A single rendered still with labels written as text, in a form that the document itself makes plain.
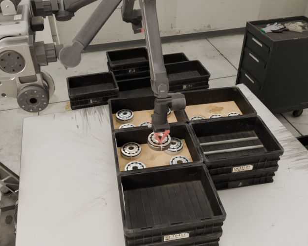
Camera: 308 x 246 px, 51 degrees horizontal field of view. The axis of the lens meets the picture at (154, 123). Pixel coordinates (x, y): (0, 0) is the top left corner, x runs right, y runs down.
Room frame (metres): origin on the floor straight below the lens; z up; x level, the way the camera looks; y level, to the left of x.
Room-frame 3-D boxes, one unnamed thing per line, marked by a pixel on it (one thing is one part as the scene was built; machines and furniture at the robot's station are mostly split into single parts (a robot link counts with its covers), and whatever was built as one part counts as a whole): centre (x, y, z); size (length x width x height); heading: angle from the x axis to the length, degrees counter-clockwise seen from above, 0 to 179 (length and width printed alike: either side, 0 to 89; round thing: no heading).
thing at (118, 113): (1.50, 0.17, 0.86); 0.10 x 0.10 x 0.01
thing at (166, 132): (1.08, -0.03, 1.08); 0.07 x 0.07 x 0.09; 10
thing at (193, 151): (1.15, -0.01, 0.87); 0.40 x 0.30 x 0.11; 100
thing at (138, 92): (2.41, 0.13, 0.31); 0.40 x 0.30 x 0.34; 106
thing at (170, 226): (0.86, -0.06, 0.92); 0.40 x 0.30 x 0.02; 100
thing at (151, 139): (1.09, -0.02, 1.03); 0.10 x 0.10 x 0.01
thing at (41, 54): (1.08, 0.40, 1.45); 0.09 x 0.08 x 0.12; 16
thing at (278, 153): (1.22, -0.40, 0.92); 0.40 x 0.30 x 0.02; 100
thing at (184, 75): (2.51, -0.26, 0.37); 0.40 x 0.30 x 0.45; 106
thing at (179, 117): (1.45, 0.05, 0.87); 0.40 x 0.30 x 0.11; 100
